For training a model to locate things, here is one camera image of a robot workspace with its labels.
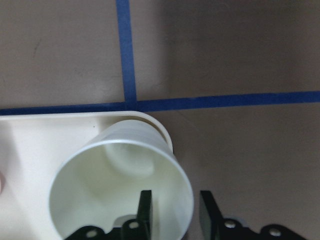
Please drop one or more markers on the brown paper table cover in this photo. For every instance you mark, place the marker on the brown paper table cover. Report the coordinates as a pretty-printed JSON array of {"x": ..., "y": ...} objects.
[{"x": 235, "y": 82}]

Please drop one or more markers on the cream plastic tray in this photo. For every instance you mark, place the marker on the cream plastic tray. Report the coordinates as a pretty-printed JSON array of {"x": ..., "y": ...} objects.
[{"x": 32, "y": 148}]

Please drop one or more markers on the white plastic cup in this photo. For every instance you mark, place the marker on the white plastic cup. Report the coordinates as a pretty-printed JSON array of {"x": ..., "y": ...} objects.
[{"x": 101, "y": 182}]

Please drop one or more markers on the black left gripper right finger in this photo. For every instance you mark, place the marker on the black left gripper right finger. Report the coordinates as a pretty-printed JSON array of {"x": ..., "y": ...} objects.
[{"x": 210, "y": 216}]

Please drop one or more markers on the pink plastic cup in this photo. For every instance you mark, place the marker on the pink plastic cup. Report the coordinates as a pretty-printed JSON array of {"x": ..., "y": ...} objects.
[{"x": 2, "y": 182}]

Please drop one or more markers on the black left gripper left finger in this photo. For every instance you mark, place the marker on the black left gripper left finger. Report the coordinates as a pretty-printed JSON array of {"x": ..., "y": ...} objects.
[{"x": 144, "y": 214}]

